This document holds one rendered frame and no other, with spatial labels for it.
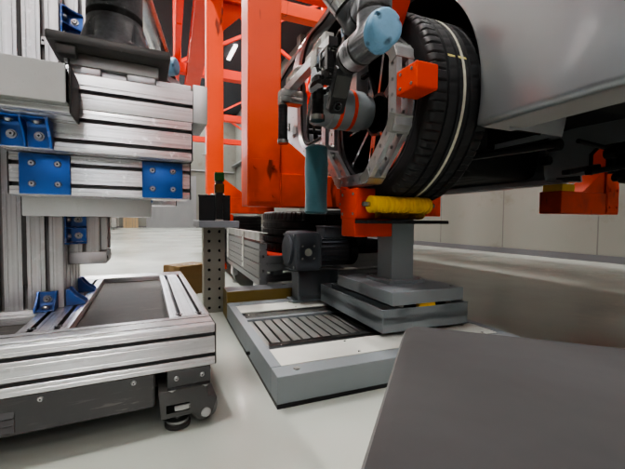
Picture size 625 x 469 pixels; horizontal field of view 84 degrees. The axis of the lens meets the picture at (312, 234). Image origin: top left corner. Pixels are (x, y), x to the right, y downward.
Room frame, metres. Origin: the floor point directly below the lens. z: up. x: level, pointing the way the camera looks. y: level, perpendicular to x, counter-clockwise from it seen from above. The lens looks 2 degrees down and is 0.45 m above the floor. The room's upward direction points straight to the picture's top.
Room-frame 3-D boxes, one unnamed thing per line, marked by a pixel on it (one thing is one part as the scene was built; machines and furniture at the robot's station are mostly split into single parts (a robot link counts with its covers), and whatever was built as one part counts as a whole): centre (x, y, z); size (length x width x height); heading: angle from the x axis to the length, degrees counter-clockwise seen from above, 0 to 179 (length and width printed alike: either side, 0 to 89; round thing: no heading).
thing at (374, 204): (1.21, -0.30, 0.51); 0.29 x 0.06 x 0.06; 112
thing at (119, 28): (0.83, 0.46, 0.87); 0.15 x 0.15 x 0.10
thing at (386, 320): (1.41, -0.30, 0.13); 0.50 x 0.36 x 0.10; 22
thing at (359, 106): (1.26, -0.10, 0.85); 0.21 x 0.14 x 0.14; 112
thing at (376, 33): (0.77, -0.13, 0.85); 0.11 x 0.08 x 0.09; 23
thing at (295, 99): (1.37, 0.09, 0.93); 0.09 x 0.05 x 0.05; 112
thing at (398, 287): (1.35, -0.32, 0.32); 0.40 x 0.30 x 0.28; 22
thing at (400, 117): (1.29, -0.16, 0.85); 0.54 x 0.07 x 0.54; 22
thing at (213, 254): (1.74, 0.50, 0.21); 0.10 x 0.10 x 0.42; 22
